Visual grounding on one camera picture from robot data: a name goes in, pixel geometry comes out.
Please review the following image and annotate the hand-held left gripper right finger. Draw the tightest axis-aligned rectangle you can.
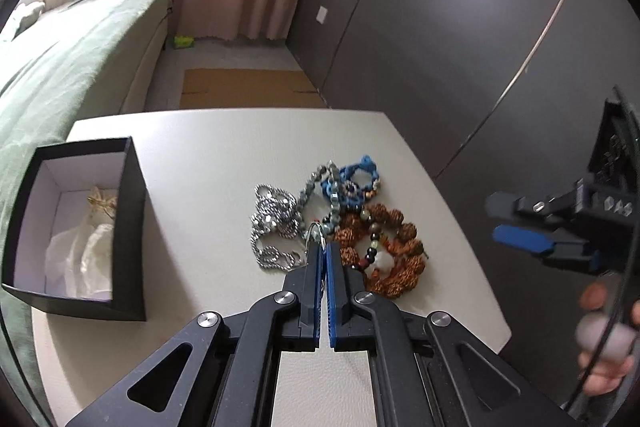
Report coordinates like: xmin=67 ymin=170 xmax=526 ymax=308
xmin=326 ymin=243 xmax=576 ymax=427

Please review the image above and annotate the silver chain necklace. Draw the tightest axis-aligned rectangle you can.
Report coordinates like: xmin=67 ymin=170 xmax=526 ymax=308
xmin=250 ymin=183 xmax=309 ymax=272

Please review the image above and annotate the white tissue paper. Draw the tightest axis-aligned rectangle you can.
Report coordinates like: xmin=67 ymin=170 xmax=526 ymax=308
xmin=45 ymin=222 xmax=117 ymax=299

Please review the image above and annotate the small gold ornament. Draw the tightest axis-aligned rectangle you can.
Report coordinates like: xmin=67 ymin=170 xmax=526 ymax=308
xmin=86 ymin=188 xmax=119 ymax=214

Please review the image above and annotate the flat cardboard sheet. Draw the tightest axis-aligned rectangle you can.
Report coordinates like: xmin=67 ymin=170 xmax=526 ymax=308
xmin=180 ymin=68 xmax=332 ymax=110

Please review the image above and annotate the black box white inside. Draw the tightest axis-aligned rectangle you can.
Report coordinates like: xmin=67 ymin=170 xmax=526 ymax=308
xmin=1 ymin=137 xmax=147 ymax=322

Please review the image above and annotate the blue woven bracelet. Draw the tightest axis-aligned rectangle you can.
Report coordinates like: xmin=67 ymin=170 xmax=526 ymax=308
xmin=320 ymin=153 xmax=386 ymax=210

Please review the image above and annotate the person's right hand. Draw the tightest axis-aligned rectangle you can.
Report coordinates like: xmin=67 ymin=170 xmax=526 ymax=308
xmin=575 ymin=283 xmax=640 ymax=398

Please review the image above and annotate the dark multicolour bead bracelet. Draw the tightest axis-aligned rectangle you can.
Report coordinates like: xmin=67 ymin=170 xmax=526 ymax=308
xmin=356 ymin=216 xmax=392 ymax=274

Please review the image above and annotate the grey-green bead bracelet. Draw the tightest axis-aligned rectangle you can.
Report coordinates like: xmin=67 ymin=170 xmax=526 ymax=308
xmin=297 ymin=161 xmax=347 ymax=249

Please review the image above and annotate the bed with green blanket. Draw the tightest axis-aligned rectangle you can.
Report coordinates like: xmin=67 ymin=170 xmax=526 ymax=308
xmin=0 ymin=0 xmax=174 ymax=358

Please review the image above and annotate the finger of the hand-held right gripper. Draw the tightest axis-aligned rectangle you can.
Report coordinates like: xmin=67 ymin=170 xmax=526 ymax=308
xmin=492 ymin=226 xmax=603 ymax=275
xmin=486 ymin=191 xmax=585 ymax=229

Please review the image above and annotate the brown rudraksha bead bracelet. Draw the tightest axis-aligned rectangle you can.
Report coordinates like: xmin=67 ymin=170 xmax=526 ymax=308
xmin=332 ymin=203 xmax=429 ymax=301

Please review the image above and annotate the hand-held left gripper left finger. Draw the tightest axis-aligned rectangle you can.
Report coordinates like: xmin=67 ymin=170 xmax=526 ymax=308
xmin=65 ymin=243 xmax=325 ymax=427

